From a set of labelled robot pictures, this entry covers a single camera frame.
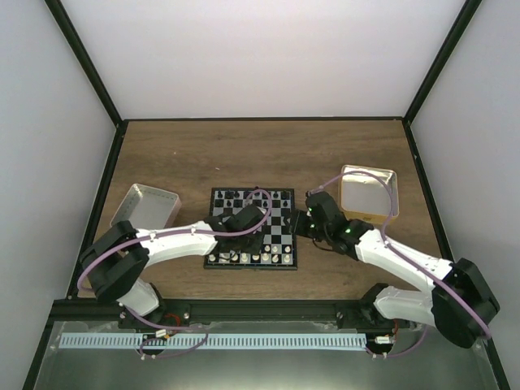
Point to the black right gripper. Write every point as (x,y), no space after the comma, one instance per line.
(296,227)

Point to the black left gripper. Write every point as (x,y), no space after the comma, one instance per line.
(255,248)

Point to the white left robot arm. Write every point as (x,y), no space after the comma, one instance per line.
(112,266)

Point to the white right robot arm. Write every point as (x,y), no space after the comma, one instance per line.
(452,297)

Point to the row of black chess pieces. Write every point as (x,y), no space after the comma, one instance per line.
(241,197)

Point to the black white chess board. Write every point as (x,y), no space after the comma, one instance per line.
(277,232)

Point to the gold metal tin box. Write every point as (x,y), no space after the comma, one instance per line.
(369,193)

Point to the pink metal tin box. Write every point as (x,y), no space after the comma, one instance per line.
(148,207)

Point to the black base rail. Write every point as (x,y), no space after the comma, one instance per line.
(361,315)

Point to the light blue cable duct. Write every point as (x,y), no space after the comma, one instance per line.
(342,341)

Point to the black enclosure frame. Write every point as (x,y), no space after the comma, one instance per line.
(268,150)

